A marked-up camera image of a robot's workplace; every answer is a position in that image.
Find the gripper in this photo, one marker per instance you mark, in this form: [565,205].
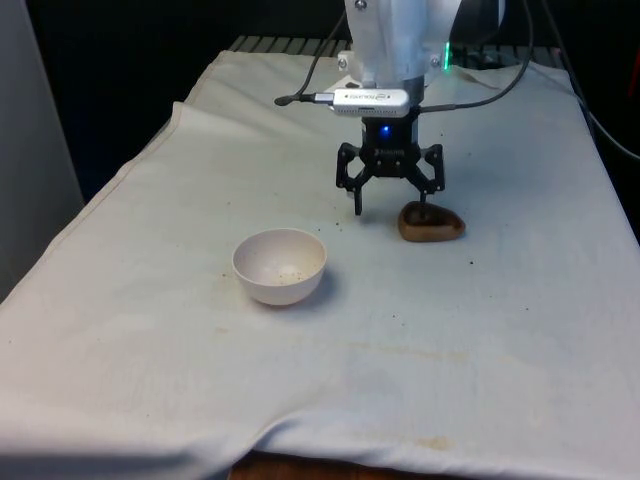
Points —
[387,147]

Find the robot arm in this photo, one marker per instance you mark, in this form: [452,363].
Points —
[395,35]

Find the white bowl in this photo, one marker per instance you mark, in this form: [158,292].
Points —
[280,285]

